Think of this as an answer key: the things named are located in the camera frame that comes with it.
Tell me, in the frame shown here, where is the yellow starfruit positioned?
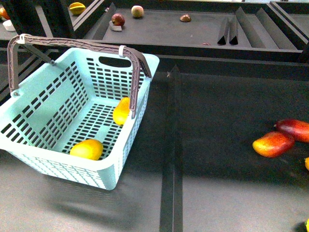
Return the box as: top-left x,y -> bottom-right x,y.
69,2 -> 86,15

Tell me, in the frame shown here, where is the yellow lemon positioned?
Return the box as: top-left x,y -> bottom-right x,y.
70,139 -> 103,161

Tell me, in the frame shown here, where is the light blue plastic basket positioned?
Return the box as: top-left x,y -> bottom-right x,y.
0,48 -> 159,190

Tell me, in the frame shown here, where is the pale peach fruit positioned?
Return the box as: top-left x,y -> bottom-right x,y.
131,5 -> 144,18

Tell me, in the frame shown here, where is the red yellow mango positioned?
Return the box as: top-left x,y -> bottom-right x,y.
252,131 -> 295,158

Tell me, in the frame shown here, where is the red apple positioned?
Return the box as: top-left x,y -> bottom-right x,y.
111,14 -> 125,27

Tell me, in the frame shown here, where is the brown basket handle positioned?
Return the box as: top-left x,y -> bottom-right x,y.
7,34 -> 152,118

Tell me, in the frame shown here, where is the black fruit display shelf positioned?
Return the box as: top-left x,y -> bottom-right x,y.
0,0 -> 309,232

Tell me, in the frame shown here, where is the dark red mango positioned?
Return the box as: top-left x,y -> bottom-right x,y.
274,119 -> 309,143

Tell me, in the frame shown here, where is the brown halved fruit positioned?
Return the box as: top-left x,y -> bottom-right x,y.
180,14 -> 192,22

